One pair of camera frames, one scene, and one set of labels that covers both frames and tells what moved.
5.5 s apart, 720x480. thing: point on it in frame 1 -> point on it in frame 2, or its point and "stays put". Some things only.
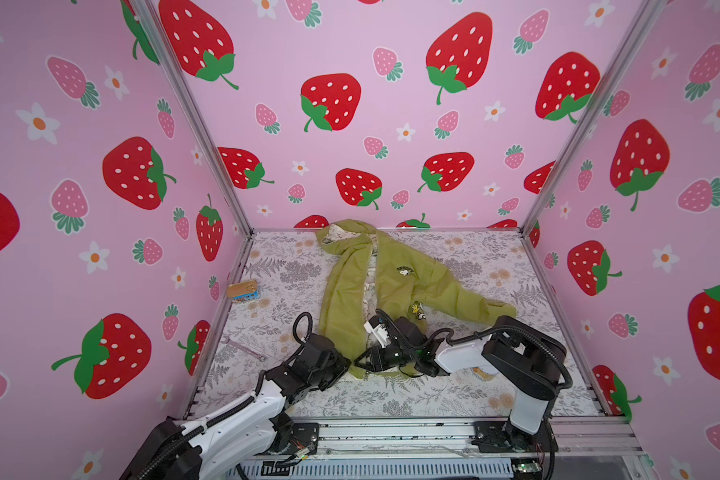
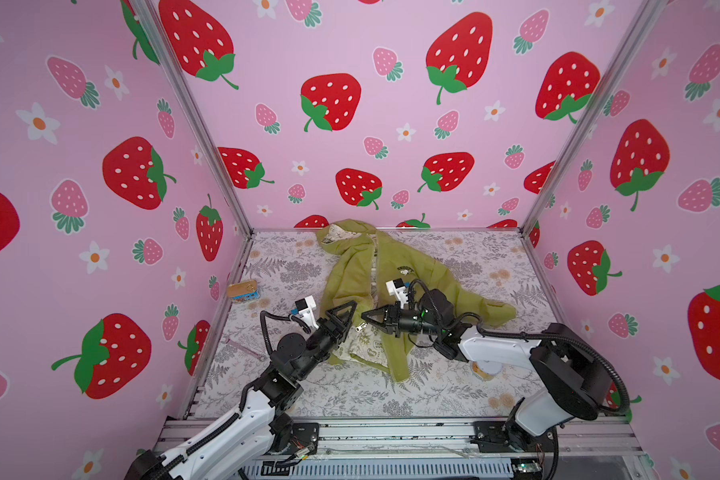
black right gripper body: x=391 y=356 -> x=411 y=322
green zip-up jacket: x=362 y=270 stays put
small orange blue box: x=243 y=291 stays put
